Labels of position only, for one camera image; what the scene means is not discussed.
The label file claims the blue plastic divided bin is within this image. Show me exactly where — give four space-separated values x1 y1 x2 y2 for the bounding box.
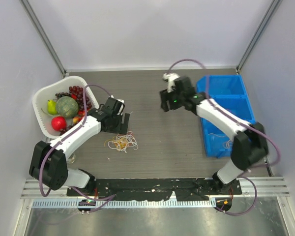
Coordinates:
200 75 255 159

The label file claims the red grape bunch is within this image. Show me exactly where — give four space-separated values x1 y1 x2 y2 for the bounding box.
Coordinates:
69 86 92 112

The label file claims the white plastic fruit basket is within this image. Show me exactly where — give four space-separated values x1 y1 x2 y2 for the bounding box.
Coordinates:
32 76 99 139

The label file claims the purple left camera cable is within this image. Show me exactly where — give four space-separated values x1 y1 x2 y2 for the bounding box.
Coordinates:
39 84 114 197

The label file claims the clear glass jar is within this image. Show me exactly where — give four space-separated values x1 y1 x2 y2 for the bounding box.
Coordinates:
66 154 76 164

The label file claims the green melon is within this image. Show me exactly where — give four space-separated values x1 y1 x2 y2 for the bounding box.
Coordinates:
56 96 79 118

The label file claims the white thin cable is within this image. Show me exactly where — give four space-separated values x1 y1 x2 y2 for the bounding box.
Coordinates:
107 131 139 154

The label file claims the left aluminium frame post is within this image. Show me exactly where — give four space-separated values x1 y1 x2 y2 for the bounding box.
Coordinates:
19 0 66 78

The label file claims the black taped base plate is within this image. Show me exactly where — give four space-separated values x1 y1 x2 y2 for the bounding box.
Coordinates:
64 177 242 202

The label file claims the red apple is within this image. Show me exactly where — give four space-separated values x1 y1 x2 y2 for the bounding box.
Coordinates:
51 116 67 131

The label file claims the green yellow pear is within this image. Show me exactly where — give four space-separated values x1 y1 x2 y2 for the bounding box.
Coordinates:
47 100 58 116

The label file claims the white slotted cable duct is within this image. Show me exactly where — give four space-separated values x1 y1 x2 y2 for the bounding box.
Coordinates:
32 198 216 209

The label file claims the dark purple grape bunch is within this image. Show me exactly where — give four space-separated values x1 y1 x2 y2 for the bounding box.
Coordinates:
55 92 71 99

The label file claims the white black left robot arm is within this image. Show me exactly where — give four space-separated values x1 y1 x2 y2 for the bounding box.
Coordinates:
29 97 130 196

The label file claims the aluminium corner frame post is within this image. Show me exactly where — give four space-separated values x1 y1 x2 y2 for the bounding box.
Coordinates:
236 0 282 74

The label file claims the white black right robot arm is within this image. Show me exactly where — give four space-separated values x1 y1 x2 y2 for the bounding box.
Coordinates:
159 73 268 194

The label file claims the pale cable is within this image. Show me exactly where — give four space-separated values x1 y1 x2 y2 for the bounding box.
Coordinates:
208 132 235 150

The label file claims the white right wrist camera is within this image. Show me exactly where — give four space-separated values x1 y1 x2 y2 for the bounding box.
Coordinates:
162 73 179 93

